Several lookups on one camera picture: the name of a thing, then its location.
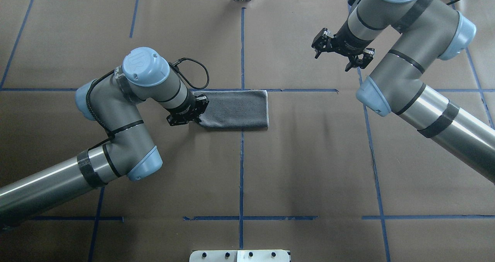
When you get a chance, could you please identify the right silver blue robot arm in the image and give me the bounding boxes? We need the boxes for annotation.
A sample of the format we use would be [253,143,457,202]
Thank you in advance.
[311,0,495,182]

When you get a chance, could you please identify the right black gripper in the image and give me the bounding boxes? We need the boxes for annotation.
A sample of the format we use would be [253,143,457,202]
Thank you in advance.
[312,28,375,72]

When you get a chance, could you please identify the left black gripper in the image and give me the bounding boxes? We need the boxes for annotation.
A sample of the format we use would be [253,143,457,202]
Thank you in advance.
[166,94,209,126]

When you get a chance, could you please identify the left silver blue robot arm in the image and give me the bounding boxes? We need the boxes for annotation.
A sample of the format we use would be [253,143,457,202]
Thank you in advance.
[0,47,209,232]

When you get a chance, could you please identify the pink towel white edge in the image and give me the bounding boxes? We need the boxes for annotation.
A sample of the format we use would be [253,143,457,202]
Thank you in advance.
[193,90,269,129]

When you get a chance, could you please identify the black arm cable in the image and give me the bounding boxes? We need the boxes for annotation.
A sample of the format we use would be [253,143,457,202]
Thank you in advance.
[169,58,210,90]

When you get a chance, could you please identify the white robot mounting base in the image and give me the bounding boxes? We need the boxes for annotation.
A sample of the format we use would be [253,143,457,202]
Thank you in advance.
[189,249,291,262]

